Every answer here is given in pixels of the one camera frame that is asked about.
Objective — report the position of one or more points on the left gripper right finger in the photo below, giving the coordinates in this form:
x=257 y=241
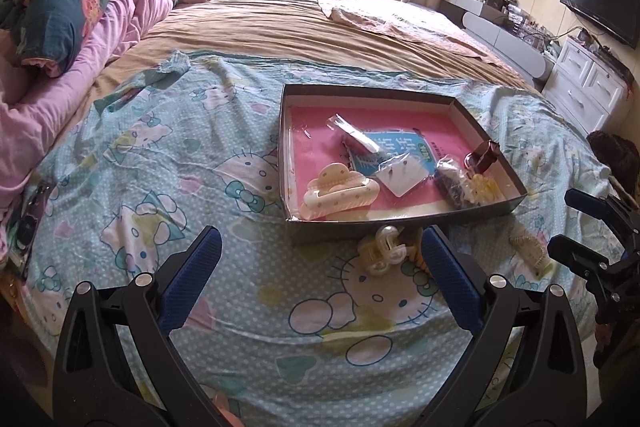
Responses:
x=523 y=365

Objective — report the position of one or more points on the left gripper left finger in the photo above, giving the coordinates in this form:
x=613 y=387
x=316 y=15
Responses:
x=115 y=364

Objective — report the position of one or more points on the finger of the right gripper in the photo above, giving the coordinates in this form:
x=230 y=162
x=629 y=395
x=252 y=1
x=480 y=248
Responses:
x=592 y=267
x=618 y=216

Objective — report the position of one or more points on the bagged white comb clip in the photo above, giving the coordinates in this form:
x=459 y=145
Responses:
x=531 y=250

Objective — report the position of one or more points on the maroon strap wristwatch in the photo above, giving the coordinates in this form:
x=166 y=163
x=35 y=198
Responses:
x=479 y=160

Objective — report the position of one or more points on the clear bag dark hairpiece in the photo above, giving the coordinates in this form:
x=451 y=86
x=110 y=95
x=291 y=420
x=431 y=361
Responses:
x=453 y=183

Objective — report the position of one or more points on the white card earrings bag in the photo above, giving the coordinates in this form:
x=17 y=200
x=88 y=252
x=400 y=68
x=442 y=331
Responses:
x=401 y=174

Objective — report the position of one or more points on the pearl white hair claw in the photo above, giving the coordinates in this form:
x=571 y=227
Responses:
x=380 y=251

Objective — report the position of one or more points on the bagged red cherry earrings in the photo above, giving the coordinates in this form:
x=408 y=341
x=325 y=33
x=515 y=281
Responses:
x=354 y=138

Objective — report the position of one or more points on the white dresser drawers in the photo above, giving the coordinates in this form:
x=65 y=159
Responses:
x=586 y=92

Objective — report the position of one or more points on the hello kitty blue bedsheet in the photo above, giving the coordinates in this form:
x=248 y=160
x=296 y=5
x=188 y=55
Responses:
x=291 y=335

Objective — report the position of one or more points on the pink Chinese workbook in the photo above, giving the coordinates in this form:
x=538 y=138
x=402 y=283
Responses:
x=429 y=134

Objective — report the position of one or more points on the white grey vanity desk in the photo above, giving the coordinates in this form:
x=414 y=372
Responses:
x=485 y=24

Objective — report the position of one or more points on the pink thin blanket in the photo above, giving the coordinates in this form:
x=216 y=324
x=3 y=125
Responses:
x=406 y=22

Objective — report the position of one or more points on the dark cardboard tray box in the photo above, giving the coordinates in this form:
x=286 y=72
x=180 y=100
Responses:
x=511 y=187

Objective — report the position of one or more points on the pink quilt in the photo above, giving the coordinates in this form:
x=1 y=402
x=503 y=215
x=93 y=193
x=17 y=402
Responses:
x=33 y=114

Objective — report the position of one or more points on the dark floral pillow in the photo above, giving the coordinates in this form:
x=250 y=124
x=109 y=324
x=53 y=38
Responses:
x=49 y=33

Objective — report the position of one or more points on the tan bed blanket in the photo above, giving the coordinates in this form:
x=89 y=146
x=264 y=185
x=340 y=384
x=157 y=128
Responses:
x=292 y=29

